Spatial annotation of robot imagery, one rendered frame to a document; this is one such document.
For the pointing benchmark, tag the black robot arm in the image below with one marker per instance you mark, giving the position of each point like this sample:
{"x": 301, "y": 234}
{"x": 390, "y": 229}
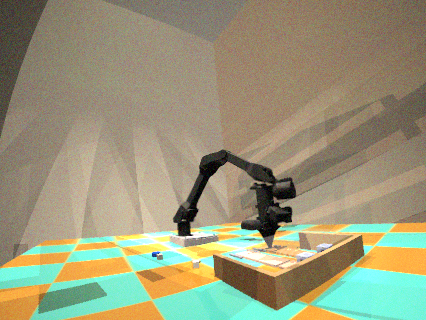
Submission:
{"x": 280, "y": 189}

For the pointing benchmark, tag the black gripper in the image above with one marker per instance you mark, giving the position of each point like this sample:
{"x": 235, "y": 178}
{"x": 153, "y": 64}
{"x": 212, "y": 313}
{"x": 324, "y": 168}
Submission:
{"x": 266, "y": 226}

